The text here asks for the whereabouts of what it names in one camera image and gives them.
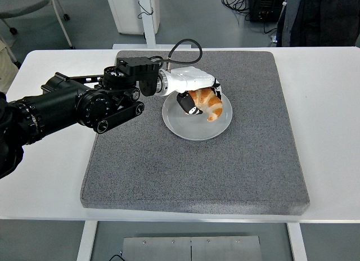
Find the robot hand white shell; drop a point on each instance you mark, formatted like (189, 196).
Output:
(191, 78)

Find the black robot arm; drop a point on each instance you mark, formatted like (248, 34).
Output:
(62, 103)

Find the person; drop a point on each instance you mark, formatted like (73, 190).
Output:
(323, 19)

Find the white cabinet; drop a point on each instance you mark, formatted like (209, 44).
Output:
(126, 13)

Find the black equipment box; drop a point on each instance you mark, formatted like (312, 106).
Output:
(264, 8)

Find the grey metal plate with screws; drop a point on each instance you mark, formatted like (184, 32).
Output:
(191, 249)

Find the grey fabric mat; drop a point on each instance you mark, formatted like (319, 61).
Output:
(197, 173)

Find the grey chair with wheels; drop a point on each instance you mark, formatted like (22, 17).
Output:
(22, 2)

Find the white table column with base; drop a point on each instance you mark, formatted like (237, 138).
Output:
(149, 27)

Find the round grey plate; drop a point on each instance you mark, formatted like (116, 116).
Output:
(194, 128)

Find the white table leg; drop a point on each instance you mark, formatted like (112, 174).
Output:
(297, 241)
(85, 241)

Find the beige cloth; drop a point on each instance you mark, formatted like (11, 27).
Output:
(5, 72)

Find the orange croissant bread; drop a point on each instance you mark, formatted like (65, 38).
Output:
(213, 107)

